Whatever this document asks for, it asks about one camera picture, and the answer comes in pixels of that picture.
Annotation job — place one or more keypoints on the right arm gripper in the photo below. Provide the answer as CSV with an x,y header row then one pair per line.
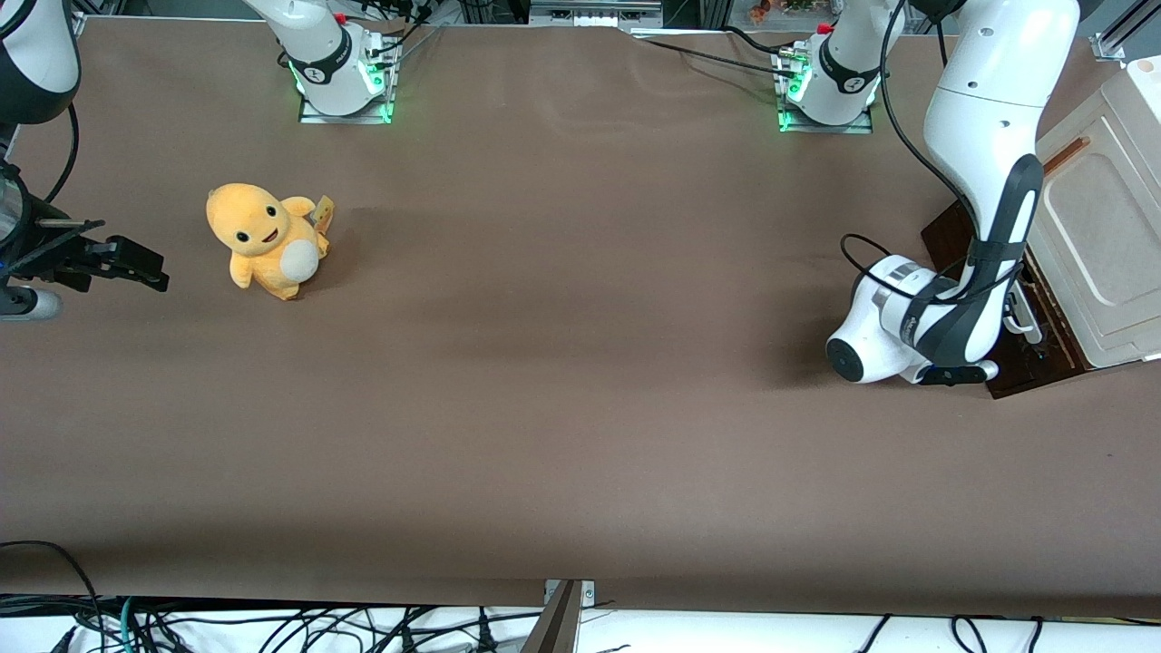
x,y
47,248

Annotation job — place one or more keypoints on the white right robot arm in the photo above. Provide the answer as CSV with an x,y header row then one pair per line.
x,y
36,63

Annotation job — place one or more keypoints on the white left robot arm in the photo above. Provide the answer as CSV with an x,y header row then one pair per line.
x,y
980,109

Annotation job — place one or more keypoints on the yellow plush toy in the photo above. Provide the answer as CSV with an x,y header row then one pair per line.
x,y
263,236

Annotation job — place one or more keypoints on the yellow plush toy tag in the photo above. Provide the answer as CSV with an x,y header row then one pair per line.
x,y
324,210

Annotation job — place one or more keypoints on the aluminium corner profile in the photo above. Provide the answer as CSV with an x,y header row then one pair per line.
x,y
1120,36

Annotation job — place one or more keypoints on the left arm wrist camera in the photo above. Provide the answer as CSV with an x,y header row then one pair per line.
x,y
952,374

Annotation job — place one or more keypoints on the aluminium frame rail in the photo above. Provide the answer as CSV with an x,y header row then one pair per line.
x,y
590,14

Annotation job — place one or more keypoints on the table edge clamp bracket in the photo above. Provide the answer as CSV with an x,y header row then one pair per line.
x,y
558,626

